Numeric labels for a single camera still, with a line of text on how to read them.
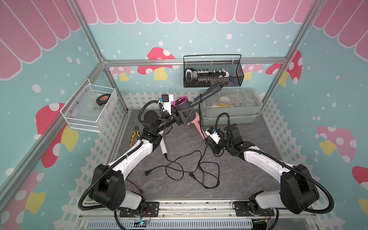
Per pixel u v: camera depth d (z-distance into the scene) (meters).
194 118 0.68
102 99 0.78
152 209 0.74
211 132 0.73
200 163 0.90
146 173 0.85
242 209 0.74
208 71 0.92
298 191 0.42
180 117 0.62
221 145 0.74
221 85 0.66
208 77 0.87
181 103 0.62
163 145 0.97
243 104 1.02
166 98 0.61
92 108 0.74
